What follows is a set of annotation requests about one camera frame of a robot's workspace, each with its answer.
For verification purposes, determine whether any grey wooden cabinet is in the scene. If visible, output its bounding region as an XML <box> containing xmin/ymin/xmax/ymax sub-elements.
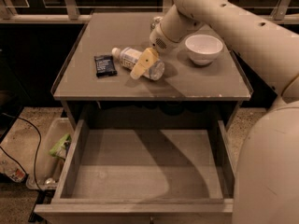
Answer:
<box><xmin>50</xmin><ymin>11</ymin><xmax>253</xmax><ymax>133</ymax></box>

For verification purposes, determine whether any dark blue snack packet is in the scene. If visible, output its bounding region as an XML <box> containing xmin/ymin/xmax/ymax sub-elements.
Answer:
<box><xmin>94</xmin><ymin>55</ymin><xmax>118</xmax><ymax>77</ymax></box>

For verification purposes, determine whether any green snack bag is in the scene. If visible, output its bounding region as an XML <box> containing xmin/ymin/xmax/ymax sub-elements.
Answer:
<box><xmin>49</xmin><ymin>133</ymin><xmax>72</xmax><ymax>160</ymax></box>

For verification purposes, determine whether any clear plastic bottle blue label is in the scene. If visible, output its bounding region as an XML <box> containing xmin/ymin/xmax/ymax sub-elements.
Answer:
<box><xmin>112</xmin><ymin>48</ymin><xmax>164</xmax><ymax>81</ymax></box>

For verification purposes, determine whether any white ceramic bowl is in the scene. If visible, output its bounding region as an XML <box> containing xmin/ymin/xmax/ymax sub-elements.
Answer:
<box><xmin>185</xmin><ymin>35</ymin><xmax>223</xmax><ymax>65</ymax></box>

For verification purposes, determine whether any green white soda can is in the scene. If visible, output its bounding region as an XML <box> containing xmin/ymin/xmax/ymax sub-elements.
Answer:
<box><xmin>150</xmin><ymin>16</ymin><xmax>163</xmax><ymax>31</ymax></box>

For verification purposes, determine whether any black cable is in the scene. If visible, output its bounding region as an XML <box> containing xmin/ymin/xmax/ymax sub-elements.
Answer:
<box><xmin>0</xmin><ymin>112</ymin><xmax>45</xmax><ymax>191</ymax></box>

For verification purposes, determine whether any clear plastic storage bin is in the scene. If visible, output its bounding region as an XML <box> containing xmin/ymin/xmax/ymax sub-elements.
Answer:
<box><xmin>26</xmin><ymin>118</ymin><xmax>74</xmax><ymax>189</ymax></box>

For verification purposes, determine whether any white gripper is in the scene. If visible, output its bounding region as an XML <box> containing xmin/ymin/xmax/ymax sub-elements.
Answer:
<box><xmin>130</xmin><ymin>24</ymin><xmax>175</xmax><ymax>79</ymax></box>

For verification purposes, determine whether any metal railing frame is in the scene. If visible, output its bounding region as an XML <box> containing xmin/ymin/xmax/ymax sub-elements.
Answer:
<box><xmin>0</xmin><ymin>0</ymin><xmax>299</xmax><ymax>24</ymax></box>

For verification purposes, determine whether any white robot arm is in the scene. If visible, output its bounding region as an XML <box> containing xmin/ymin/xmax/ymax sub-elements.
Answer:
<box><xmin>131</xmin><ymin>0</ymin><xmax>299</xmax><ymax>224</ymax></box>

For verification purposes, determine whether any open grey top drawer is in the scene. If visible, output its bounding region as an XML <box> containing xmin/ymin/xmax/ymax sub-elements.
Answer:
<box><xmin>35</xmin><ymin>121</ymin><xmax>234</xmax><ymax>224</ymax></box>

